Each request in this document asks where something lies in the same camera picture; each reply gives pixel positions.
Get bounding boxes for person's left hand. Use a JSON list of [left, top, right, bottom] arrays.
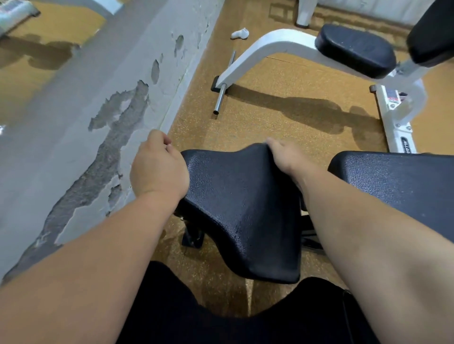
[[129, 129, 191, 203]]

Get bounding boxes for person's right hand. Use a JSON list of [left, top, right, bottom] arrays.
[[265, 137, 316, 185]]

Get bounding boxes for black adjustable weight bench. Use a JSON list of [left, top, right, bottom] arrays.
[[174, 143, 454, 284]]

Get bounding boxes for person's right forearm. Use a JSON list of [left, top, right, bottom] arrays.
[[294, 166, 454, 344]]

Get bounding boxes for person's left forearm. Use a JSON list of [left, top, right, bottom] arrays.
[[0, 191, 178, 344]]

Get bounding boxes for white exercise machine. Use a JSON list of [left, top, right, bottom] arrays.
[[211, 0, 454, 155]]

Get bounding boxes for black trousers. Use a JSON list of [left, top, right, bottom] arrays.
[[117, 261, 380, 344]]

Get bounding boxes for white metal post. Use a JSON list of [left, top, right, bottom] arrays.
[[296, 0, 318, 28]]

